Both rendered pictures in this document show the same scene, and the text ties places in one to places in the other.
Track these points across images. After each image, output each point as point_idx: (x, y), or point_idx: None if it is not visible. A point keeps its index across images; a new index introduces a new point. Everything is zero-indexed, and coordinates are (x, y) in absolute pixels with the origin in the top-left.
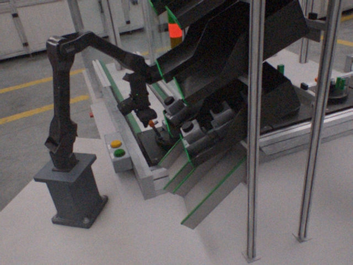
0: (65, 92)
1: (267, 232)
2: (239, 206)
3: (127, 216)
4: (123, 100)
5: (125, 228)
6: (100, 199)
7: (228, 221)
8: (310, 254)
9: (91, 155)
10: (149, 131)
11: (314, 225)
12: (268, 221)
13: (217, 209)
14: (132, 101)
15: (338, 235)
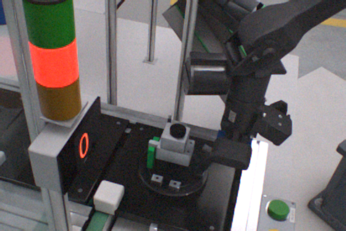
0: None
1: (170, 75)
2: (164, 102)
3: (289, 165)
4: (275, 125)
5: (297, 152)
6: (322, 195)
7: (190, 97)
8: (160, 52)
9: (345, 145)
10: (194, 223)
11: (131, 59)
12: (158, 79)
13: (188, 112)
14: (264, 104)
15: (126, 47)
